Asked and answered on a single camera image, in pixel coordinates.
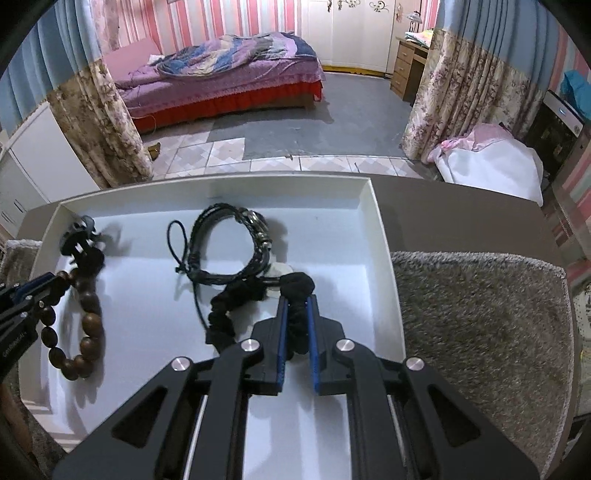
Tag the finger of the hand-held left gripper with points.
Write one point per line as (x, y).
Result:
(18, 330)
(32, 284)

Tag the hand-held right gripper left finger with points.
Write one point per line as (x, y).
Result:
(282, 344)

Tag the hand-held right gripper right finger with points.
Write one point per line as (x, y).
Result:
(314, 350)

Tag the black scrunchie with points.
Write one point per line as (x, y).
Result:
(298, 284)

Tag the white tray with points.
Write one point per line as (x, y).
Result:
(323, 230)

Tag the black hair claw clip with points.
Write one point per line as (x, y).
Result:
(90, 261)

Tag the white cabinet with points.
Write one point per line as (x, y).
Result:
(41, 166)

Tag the blue floral curtain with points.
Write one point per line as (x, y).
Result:
(101, 124)
(466, 92)

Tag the small brown object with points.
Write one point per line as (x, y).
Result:
(153, 150)

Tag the pink pillow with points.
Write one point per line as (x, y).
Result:
(129, 60)

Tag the white bundle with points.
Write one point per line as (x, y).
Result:
(489, 170)

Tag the bed with purple bedspread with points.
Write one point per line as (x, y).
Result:
(240, 90)

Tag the pink cloth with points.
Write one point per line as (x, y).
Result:
(480, 136)

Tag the purple patterned quilt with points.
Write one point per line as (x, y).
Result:
(217, 57)

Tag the wooden desk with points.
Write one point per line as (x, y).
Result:
(406, 69)

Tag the white wardrobe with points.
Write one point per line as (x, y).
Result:
(360, 32)

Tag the black appliance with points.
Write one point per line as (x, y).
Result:
(551, 131)

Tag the table lamp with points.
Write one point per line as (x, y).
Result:
(414, 19)

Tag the blue bag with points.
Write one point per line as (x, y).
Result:
(577, 83)

